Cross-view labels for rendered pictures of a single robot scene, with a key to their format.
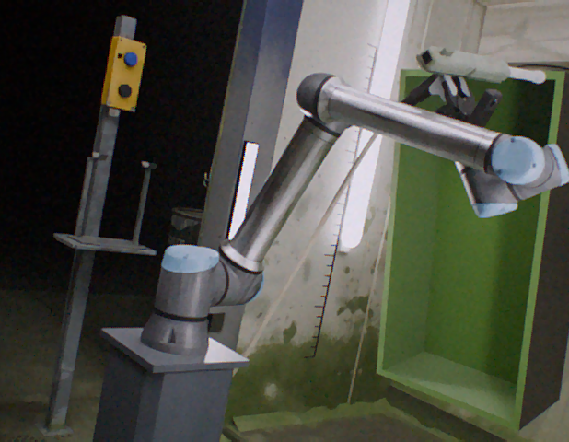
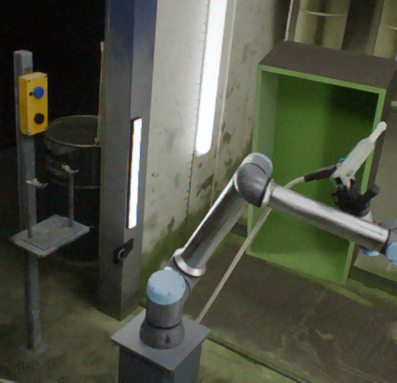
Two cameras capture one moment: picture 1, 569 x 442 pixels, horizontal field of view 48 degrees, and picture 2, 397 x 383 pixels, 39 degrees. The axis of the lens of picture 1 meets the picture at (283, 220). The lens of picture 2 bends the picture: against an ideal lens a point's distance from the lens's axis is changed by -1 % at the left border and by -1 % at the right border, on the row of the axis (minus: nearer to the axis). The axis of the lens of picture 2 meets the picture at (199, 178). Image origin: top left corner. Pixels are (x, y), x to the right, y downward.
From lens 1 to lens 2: 1.34 m
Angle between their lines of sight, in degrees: 29
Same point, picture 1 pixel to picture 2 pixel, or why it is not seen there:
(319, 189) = (179, 122)
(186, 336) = (175, 335)
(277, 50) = (144, 39)
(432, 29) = not seen: outside the picture
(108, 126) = (27, 144)
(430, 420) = not seen: hidden behind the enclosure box
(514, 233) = (332, 152)
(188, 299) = (174, 316)
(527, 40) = not seen: outside the picture
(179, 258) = (165, 295)
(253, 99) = (133, 86)
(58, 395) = (34, 330)
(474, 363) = (304, 227)
